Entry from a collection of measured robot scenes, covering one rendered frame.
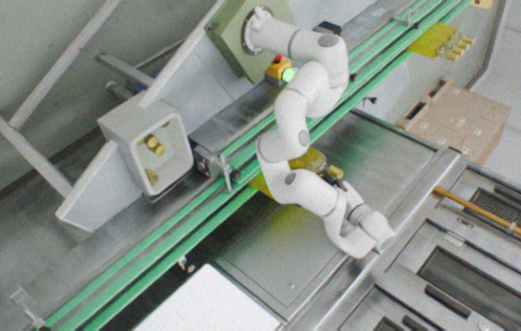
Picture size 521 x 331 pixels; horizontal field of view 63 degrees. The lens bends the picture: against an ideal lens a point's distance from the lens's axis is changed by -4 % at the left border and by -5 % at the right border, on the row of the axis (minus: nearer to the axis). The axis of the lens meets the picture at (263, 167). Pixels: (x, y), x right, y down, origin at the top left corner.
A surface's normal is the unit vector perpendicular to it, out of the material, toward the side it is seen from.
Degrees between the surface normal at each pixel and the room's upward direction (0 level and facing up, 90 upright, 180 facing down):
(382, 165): 90
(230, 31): 2
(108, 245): 90
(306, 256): 90
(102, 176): 0
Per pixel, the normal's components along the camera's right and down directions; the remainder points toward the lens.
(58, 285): -0.09, -0.69
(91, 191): 0.73, 0.44
